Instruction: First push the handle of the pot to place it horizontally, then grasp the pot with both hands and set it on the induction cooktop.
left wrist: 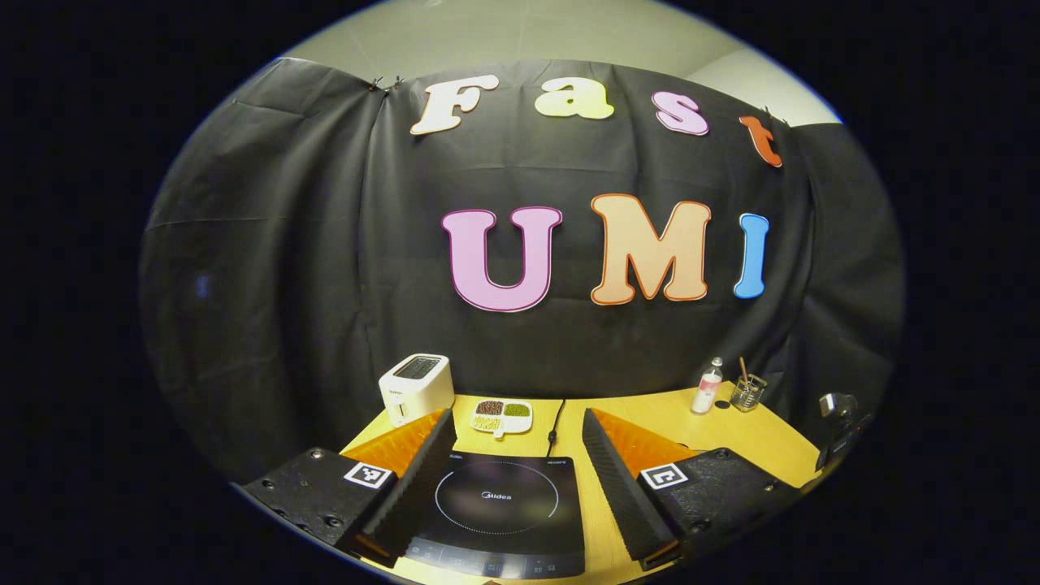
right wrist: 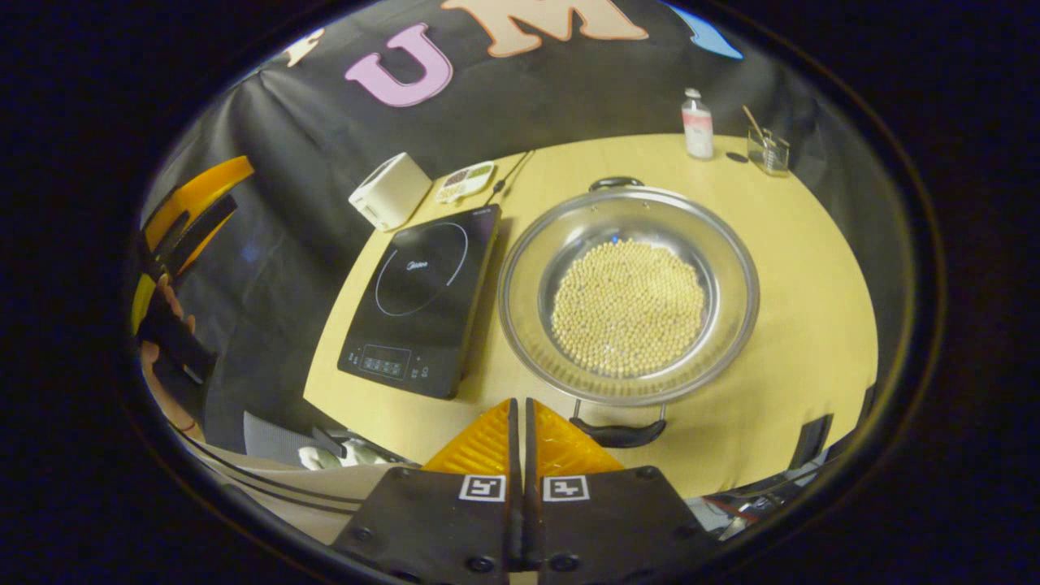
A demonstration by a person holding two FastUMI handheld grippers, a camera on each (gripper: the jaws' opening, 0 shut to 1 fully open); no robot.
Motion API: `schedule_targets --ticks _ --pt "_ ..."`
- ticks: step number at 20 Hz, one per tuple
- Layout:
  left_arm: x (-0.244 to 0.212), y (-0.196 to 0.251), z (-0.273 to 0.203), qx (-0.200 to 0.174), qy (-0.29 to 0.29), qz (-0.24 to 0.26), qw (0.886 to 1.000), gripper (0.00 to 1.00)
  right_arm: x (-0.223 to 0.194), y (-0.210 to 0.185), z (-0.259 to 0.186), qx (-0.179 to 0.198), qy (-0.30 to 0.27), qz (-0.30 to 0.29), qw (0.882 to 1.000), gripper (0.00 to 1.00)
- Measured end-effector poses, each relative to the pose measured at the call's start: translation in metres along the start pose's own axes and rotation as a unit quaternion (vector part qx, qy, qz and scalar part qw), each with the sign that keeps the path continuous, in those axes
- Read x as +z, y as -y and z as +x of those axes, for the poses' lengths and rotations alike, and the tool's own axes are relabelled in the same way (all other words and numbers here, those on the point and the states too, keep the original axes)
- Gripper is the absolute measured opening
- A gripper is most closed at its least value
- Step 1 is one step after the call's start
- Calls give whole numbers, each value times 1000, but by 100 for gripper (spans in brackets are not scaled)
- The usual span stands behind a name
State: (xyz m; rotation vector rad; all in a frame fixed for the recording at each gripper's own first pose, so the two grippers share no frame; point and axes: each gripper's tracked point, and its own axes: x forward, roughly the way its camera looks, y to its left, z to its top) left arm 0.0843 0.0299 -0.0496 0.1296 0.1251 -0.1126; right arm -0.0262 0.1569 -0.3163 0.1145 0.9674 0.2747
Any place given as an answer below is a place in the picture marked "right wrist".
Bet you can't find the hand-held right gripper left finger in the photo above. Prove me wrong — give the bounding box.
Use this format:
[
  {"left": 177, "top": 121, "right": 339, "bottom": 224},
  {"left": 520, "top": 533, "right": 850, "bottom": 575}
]
[{"left": 331, "top": 397, "right": 522, "bottom": 585}]

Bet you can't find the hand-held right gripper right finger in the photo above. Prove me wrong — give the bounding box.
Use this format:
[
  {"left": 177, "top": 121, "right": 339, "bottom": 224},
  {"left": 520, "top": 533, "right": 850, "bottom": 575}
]
[{"left": 524, "top": 397, "right": 721, "bottom": 585}]

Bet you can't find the black induction cooktop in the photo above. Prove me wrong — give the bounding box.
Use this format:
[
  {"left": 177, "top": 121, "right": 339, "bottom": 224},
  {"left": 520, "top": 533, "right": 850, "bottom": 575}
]
[{"left": 337, "top": 204, "right": 502, "bottom": 401}]

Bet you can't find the stainless steel pot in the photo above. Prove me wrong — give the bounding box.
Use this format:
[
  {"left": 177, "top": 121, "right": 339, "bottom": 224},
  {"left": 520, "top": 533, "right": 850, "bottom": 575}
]
[{"left": 498, "top": 176, "right": 761, "bottom": 449}]

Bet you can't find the heap of yellow soybeans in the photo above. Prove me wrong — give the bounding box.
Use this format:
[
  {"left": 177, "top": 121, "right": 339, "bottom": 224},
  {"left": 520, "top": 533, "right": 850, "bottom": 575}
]
[{"left": 551, "top": 238, "right": 707, "bottom": 379}]

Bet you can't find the white divided dish of beans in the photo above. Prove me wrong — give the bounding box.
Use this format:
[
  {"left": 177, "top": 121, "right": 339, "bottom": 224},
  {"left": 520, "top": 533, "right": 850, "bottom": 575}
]
[{"left": 435, "top": 161, "right": 496, "bottom": 205}]

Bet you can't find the black backdrop cloth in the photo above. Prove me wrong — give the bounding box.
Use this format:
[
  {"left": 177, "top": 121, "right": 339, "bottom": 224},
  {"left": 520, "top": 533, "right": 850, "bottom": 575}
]
[{"left": 134, "top": 0, "right": 911, "bottom": 456}]

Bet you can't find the clear bottle with pink label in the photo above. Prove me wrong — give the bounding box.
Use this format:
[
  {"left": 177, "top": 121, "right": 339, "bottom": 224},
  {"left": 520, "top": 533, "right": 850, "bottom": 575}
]
[{"left": 681, "top": 88, "right": 715, "bottom": 161}]

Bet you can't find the black power cable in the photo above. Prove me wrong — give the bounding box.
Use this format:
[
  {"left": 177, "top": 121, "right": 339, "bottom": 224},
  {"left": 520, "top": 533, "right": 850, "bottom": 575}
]
[{"left": 486, "top": 150, "right": 535, "bottom": 204}]

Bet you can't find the metal wire basket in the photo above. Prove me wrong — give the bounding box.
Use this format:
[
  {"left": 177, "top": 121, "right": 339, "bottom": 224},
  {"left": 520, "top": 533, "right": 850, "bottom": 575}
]
[{"left": 747, "top": 128, "right": 791, "bottom": 177}]

